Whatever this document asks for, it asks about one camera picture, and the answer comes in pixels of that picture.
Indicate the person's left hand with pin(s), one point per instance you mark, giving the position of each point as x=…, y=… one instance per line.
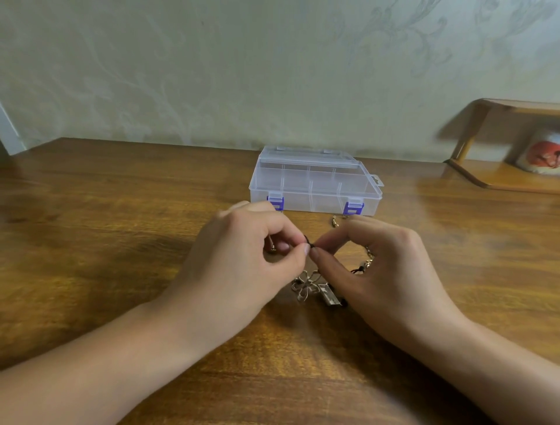
x=227, y=271

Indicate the person's right hand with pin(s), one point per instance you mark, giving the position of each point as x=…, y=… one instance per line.
x=394, y=280

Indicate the clear plastic organizer box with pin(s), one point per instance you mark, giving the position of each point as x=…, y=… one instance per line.
x=315, y=179

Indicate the person's left forearm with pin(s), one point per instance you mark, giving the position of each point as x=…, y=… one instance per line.
x=79, y=372

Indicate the wooden shelf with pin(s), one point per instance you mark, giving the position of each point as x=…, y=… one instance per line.
x=507, y=173

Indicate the white printed mug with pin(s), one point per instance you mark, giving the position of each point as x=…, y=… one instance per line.
x=542, y=153

